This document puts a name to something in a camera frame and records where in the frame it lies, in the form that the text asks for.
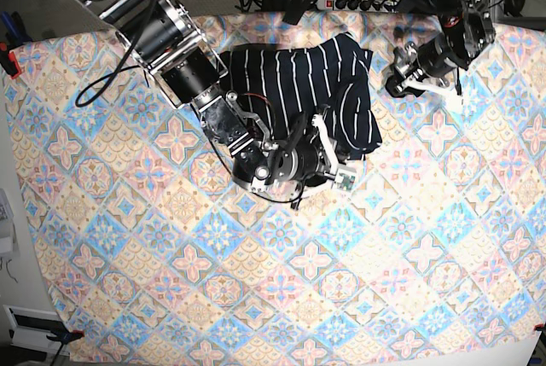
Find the black remote-like device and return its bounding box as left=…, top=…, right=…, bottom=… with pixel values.
left=282, top=0, right=315, bottom=26

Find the patterned pastel tablecloth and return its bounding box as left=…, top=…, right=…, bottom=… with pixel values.
left=3, top=14, right=545, bottom=365

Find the navy white striped T-shirt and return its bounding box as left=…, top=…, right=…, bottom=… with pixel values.
left=220, top=32, right=383, bottom=160

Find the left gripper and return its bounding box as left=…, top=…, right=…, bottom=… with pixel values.
left=385, top=35, right=465, bottom=97

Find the white box lower left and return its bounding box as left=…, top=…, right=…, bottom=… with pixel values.
left=3, top=305, right=64, bottom=354

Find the white papers left edge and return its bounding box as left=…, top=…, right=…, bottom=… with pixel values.
left=0, top=189, right=18, bottom=258

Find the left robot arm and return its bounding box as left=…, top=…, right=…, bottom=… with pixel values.
left=385, top=0, right=496, bottom=99

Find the white power strip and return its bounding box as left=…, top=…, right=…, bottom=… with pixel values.
left=311, top=0, right=401, bottom=13

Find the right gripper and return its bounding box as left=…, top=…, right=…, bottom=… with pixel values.
left=251, top=112, right=337, bottom=211

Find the red black clamp upper left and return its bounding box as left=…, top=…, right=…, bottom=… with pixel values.
left=0, top=42, right=21, bottom=79

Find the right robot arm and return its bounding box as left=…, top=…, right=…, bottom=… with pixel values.
left=79, top=0, right=342, bottom=208

